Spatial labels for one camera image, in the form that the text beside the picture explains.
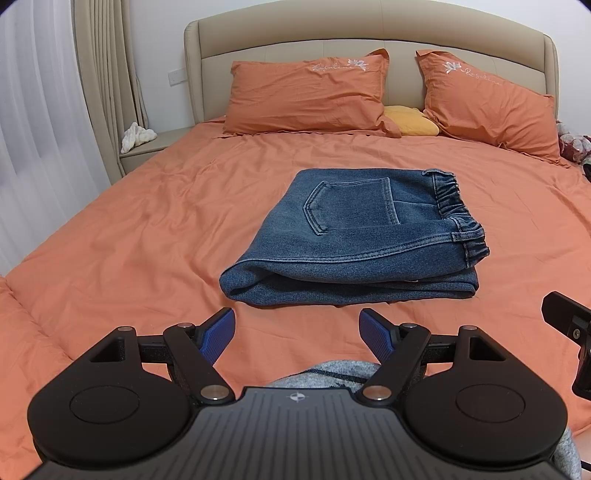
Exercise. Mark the dark patterned cloth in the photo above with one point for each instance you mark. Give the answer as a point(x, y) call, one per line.
point(575, 145)

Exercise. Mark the beige nightstand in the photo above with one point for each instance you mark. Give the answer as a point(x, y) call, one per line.
point(168, 141)

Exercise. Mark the white sheer curtain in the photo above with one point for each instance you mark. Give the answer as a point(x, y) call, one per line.
point(41, 138)

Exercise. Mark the blue denim pants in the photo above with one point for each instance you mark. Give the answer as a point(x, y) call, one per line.
point(346, 230)

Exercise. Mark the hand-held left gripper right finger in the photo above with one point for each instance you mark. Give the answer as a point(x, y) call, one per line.
point(376, 338)

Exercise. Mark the orange embroidered pillow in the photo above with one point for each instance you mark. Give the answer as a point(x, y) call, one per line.
point(485, 106)
point(304, 92)

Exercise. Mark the orange bed duvet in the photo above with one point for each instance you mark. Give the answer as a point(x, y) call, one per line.
point(138, 230)

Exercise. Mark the beige curtain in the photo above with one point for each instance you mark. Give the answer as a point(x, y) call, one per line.
point(106, 69)

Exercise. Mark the yellow cushion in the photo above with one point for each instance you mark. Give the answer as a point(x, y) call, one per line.
point(411, 121)

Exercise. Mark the white wall socket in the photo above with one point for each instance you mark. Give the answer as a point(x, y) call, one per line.
point(178, 77)

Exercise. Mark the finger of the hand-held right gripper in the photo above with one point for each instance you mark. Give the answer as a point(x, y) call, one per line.
point(565, 316)

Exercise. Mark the white crumpled cloth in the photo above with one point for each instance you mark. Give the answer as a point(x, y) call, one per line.
point(136, 136)

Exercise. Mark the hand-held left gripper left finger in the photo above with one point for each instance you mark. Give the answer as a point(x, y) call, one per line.
point(219, 335)

